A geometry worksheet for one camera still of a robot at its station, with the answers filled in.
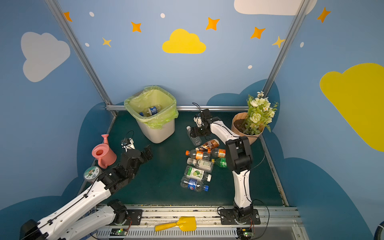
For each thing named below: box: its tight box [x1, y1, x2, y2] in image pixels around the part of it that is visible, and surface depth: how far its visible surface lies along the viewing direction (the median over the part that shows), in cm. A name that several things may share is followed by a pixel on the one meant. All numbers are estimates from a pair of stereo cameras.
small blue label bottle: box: [147, 105, 163, 116], surface depth 103 cm
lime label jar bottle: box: [184, 165, 212, 182], surface depth 88 cm
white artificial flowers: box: [244, 91, 279, 136], surface depth 88 cm
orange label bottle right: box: [214, 148, 227, 158], surface depth 95 cm
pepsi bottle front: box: [180, 178, 209, 192], surface depth 82 cm
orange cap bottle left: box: [185, 149, 212, 160], surface depth 97 cm
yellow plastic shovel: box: [154, 216, 197, 232], surface depth 73 cm
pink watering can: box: [91, 134, 117, 169], surface depth 88 cm
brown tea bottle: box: [195, 139, 220, 152], surface depth 100 cm
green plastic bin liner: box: [124, 85, 179, 130], surface depth 94 cm
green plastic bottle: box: [215, 157, 228, 168], surface depth 92 cm
